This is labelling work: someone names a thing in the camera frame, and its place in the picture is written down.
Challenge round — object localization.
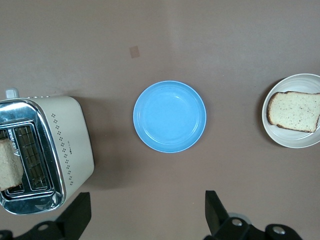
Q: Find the small brown tape patch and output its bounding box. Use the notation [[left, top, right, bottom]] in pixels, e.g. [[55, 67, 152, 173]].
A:
[[129, 45, 141, 59]]

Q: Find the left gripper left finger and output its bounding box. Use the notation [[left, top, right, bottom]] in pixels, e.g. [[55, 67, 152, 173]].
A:
[[0, 191, 92, 240]]

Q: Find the beige plate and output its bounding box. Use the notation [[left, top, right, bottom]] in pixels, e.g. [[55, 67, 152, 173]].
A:
[[261, 73, 320, 149]]

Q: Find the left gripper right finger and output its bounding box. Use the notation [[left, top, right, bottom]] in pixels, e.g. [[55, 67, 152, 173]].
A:
[[203, 190, 305, 240]]

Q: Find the blue plate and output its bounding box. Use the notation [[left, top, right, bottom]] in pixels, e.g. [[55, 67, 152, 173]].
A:
[[132, 79, 208, 154]]

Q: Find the beige chrome toaster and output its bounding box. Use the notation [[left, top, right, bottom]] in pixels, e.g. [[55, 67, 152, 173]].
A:
[[0, 87, 96, 216]]

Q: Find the bread slice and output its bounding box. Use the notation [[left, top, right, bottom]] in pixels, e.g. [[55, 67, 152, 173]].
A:
[[0, 138, 25, 192], [267, 90, 320, 133]]

